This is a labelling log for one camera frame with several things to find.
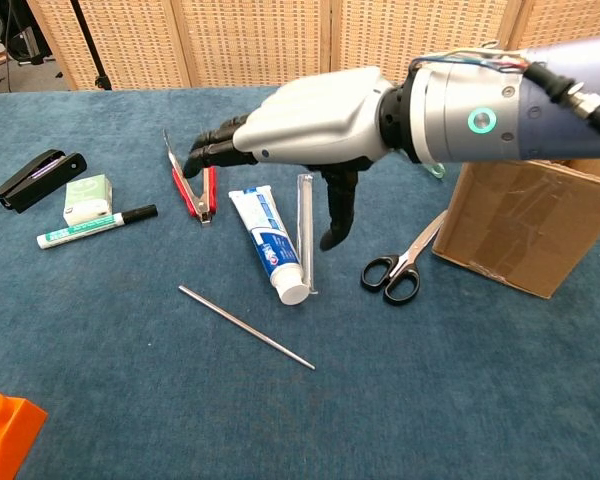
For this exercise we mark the blue felt table mat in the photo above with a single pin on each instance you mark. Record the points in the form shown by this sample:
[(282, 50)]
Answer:
[(130, 400)]

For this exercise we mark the open cardboard box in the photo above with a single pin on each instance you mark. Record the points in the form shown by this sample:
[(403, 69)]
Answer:
[(520, 225)]

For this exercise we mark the small green white box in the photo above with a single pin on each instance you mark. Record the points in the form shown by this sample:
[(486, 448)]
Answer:
[(87, 197)]

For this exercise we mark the straw in clear wrapper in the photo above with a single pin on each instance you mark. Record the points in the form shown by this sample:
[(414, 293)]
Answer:
[(306, 220)]

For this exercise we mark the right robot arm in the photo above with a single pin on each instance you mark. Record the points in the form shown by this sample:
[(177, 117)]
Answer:
[(530, 130)]

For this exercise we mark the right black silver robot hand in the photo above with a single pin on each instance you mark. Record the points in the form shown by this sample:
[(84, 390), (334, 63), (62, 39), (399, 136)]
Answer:
[(320, 115)]

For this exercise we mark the black tripod stand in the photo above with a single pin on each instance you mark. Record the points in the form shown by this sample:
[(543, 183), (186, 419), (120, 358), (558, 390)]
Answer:
[(87, 40)]

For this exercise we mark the woven folding screen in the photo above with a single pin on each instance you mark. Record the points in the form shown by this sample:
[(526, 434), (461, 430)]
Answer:
[(250, 40)]

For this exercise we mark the green white marker pen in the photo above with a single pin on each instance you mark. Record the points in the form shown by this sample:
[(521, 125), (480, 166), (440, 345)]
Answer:
[(80, 230)]

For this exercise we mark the thin metal rod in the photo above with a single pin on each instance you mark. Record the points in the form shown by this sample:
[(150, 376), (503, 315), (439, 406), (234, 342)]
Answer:
[(245, 327)]

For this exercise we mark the white blue toothpaste tube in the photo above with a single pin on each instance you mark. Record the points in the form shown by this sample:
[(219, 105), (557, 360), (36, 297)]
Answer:
[(270, 240)]

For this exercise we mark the black stapler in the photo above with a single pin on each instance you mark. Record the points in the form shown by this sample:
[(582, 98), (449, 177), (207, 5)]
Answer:
[(25, 192)]

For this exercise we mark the orange plastic block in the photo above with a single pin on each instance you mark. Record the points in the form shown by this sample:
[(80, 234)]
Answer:
[(5, 440)]

